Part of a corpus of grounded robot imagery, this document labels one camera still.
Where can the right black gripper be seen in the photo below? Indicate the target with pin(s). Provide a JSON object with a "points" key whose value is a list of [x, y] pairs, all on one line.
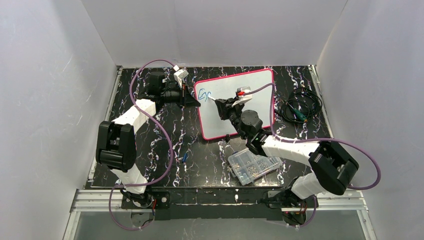
{"points": [[228, 109]]}

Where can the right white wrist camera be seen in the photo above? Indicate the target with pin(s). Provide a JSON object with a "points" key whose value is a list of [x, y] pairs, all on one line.
{"points": [[242, 96]]}

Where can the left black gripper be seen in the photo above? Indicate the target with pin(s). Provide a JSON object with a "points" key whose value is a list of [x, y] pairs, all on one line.
{"points": [[183, 98]]}

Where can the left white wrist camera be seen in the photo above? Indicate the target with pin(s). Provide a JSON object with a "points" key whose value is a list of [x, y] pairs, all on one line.
{"points": [[179, 75]]}

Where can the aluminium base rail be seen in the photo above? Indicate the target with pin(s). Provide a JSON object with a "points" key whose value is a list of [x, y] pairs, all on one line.
{"points": [[173, 203]]}

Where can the pink framed whiteboard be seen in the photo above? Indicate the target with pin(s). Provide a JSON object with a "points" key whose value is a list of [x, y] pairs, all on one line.
{"points": [[261, 83]]}

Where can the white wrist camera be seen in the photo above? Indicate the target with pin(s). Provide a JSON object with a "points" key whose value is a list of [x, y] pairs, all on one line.
{"points": [[242, 96], [179, 75]]}

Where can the blue marker cap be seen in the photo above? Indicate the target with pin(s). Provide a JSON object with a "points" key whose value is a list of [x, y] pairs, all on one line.
{"points": [[184, 158]]}

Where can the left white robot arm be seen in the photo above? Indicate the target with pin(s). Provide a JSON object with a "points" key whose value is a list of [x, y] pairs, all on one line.
{"points": [[116, 142]]}

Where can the clear plastic parts organizer box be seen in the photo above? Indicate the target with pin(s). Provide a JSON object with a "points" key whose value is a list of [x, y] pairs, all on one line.
{"points": [[247, 167]]}

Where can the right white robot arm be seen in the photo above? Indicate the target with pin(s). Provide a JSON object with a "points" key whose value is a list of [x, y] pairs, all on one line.
{"points": [[332, 167]]}

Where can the coiled black cable green plug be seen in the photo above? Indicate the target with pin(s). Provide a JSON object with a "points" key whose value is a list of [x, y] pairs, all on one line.
{"points": [[301, 106]]}

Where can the whiteboard metal stand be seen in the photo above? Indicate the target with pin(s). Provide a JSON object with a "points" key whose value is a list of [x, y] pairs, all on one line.
{"points": [[226, 138]]}

